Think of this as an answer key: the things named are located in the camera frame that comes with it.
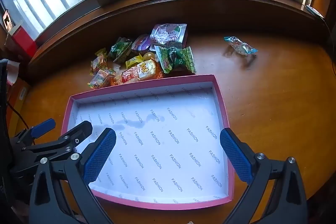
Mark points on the orange cardboard box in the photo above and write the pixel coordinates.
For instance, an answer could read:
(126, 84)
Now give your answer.
(15, 100)

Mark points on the purple jelly cup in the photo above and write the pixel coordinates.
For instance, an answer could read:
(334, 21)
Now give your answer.
(141, 43)

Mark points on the orange rice cracker packet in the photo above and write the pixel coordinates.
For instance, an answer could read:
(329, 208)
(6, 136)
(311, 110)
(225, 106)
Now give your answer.
(143, 71)

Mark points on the orange patterned packet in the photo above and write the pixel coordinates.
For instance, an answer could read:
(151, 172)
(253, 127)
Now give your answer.
(8, 20)

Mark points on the green triangular snack packet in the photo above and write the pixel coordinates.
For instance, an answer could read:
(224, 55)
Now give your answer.
(119, 48)

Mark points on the clear gummy candy packet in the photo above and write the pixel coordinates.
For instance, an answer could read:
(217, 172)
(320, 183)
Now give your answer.
(101, 79)
(98, 62)

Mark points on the clear blue candy wrapper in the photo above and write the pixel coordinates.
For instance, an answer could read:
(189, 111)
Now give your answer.
(240, 45)

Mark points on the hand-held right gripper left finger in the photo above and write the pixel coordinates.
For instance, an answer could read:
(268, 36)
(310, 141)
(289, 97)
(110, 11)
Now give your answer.
(101, 155)

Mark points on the small grey object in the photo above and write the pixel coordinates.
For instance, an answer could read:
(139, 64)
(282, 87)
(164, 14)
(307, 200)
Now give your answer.
(313, 11)

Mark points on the white cloth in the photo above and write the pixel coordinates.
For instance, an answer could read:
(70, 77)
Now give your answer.
(11, 71)

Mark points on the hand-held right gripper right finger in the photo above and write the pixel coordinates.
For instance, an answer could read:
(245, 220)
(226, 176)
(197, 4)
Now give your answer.
(236, 158)

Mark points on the pink cardboard box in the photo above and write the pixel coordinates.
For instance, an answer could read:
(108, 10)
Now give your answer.
(162, 134)

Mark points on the red cardboard box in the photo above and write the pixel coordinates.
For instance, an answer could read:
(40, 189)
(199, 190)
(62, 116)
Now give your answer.
(25, 39)

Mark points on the green pea snack packet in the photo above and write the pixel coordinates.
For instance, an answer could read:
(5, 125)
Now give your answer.
(176, 58)

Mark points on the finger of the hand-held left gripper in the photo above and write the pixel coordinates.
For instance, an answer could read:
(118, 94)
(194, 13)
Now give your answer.
(76, 133)
(43, 127)

